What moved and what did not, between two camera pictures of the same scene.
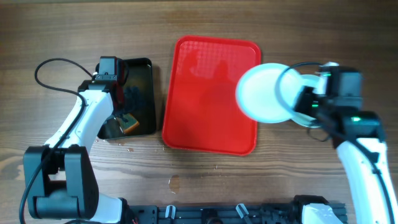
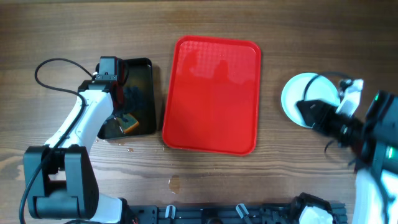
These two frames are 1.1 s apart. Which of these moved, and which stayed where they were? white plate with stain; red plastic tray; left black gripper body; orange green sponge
Moved: white plate with stain
Stayed: red plastic tray; orange green sponge; left black gripper body
